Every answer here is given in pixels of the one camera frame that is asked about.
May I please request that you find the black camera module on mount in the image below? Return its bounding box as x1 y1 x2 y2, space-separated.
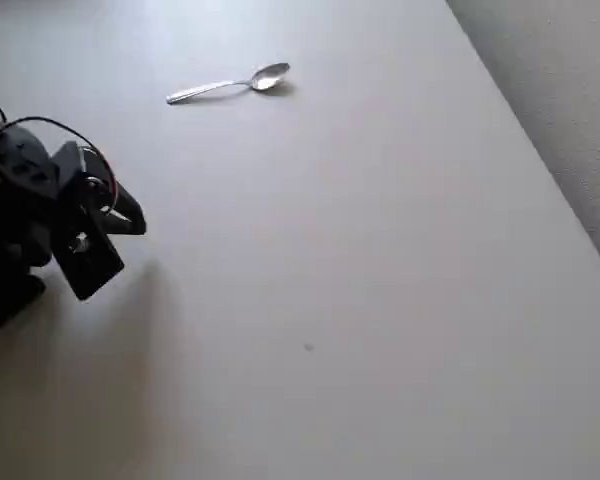
51 215 127 303

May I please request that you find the thin black camera cable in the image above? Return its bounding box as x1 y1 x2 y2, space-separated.
0 115 119 211

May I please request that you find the silver metal spoon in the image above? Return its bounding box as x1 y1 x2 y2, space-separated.
165 62 291 106

